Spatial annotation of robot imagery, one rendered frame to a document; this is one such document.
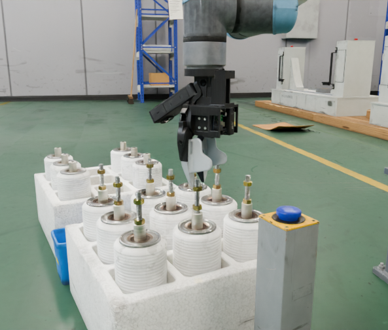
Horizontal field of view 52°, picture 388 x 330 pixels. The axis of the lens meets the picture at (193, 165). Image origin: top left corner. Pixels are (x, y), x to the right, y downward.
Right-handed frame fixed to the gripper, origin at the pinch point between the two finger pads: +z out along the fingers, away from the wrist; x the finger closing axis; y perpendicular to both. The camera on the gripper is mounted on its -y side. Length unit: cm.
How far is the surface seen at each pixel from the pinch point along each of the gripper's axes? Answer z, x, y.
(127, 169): 14, 38, -51
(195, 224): 9.2, -1.1, 0.9
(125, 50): -48, 475, -434
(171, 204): 8.7, 5.0, -8.9
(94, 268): 17.1, -13.1, -14.3
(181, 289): 17.5, -10.2, 3.7
